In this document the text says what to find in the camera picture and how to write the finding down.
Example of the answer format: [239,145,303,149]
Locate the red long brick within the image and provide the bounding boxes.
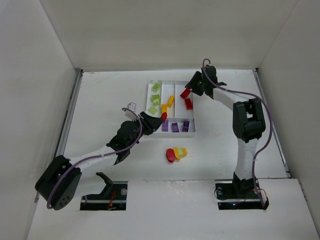
[180,88,191,99]

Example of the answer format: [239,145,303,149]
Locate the red rectangular brick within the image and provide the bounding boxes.
[184,98,193,110]

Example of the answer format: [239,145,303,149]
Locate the purple brick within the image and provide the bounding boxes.
[182,120,190,133]
[171,122,180,133]

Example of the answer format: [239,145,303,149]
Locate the yellow long brick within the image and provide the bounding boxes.
[167,95,175,108]

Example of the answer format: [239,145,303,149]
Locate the lime green square brick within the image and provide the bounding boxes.
[148,106,158,116]
[151,94,160,101]

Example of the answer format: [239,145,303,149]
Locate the lavender half-round brick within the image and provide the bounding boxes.
[161,120,169,132]

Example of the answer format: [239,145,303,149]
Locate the red butterfly-shaped brick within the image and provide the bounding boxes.
[161,112,168,121]

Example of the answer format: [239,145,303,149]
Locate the yellow butterfly print brick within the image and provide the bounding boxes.
[161,104,168,114]

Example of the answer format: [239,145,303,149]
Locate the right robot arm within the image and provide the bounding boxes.
[185,65,266,201]

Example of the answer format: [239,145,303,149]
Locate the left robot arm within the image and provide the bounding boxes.
[35,108,167,211]

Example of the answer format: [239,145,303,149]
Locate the white divided plastic tray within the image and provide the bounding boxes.
[145,80,196,139]

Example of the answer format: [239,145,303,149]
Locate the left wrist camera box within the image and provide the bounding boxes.
[127,102,137,112]

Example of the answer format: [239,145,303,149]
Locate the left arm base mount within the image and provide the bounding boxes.
[79,172,128,211]

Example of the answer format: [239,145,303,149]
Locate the left aluminium frame rail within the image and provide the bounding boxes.
[35,68,84,206]

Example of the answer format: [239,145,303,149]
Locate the aluminium frame rail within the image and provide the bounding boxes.
[35,68,84,206]
[252,67,308,201]

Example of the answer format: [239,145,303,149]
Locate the right aluminium frame rail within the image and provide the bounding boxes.
[252,67,308,201]

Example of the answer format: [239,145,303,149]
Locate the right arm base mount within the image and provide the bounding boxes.
[214,175,270,210]

